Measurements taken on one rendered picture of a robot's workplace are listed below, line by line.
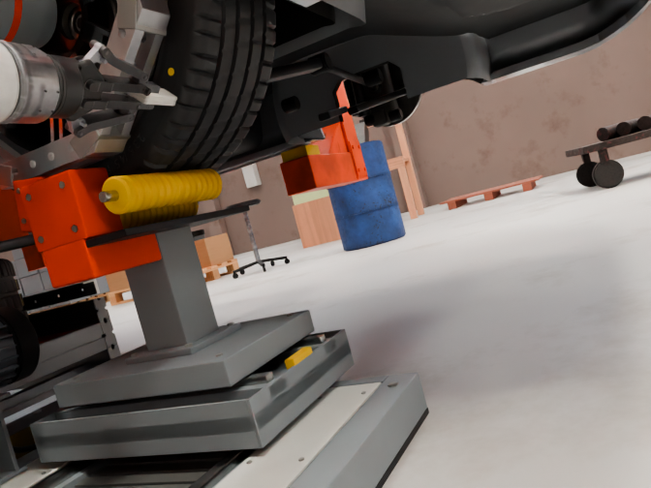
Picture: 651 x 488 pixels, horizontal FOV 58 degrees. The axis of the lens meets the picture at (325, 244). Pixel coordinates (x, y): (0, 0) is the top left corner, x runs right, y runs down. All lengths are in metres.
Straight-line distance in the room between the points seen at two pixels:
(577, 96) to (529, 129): 0.87
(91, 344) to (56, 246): 0.73
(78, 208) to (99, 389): 0.34
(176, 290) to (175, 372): 0.17
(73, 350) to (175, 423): 0.73
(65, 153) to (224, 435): 0.50
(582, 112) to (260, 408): 9.75
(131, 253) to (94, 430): 0.31
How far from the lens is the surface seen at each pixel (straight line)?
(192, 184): 1.05
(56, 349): 1.66
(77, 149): 0.98
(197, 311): 1.14
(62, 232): 1.02
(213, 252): 6.58
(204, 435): 0.98
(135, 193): 0.94
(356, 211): 5.19
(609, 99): 10.45
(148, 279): 1.13
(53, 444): 1.23
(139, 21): 0.91
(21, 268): 8.21
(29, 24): 1.07
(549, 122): 10.45
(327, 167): 2.93
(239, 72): 1.04
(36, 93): 0.74
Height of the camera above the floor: 0.41
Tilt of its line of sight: 3 degrees down
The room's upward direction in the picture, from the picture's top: 15 degrees counter-clockwise
